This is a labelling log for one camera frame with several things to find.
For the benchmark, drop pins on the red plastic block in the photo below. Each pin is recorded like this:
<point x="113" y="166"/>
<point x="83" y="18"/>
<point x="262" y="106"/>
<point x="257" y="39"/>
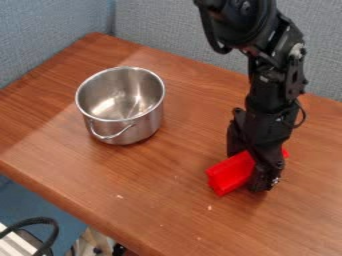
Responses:
<point x="231" y="173"/>

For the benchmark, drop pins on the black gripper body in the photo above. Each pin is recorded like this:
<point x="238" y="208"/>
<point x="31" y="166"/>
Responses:
<point x="266" y="128"/>

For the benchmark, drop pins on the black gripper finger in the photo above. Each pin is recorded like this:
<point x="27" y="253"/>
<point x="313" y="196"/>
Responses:
<point x="235" y="142"/>
<point x="265" y="176"/>

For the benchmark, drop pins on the black chair frame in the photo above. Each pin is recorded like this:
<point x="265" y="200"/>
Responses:
<point x="18" y="242"/>

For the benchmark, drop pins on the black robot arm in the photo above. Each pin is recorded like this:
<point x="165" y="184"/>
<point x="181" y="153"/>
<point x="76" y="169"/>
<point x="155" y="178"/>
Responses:
<point x="253" y="27"/>

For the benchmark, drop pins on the metal pot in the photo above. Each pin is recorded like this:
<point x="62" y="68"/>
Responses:
<point x="121" y="102"/>

